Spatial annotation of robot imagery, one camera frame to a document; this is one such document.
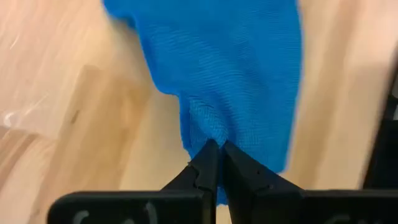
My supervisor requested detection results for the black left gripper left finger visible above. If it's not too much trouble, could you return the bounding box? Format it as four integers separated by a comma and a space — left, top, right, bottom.
47, 139, 220, 224

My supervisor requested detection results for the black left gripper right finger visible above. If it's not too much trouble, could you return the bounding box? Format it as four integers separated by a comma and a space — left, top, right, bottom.
222, 140, 398, 224

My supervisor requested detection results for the dark blue microfiber towel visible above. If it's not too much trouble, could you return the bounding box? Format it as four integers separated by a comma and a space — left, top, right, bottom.
101, 0, 303, 206

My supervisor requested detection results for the black aluminium table frame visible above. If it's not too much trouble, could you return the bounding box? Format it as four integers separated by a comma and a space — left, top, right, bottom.
361, 58, 398, 190

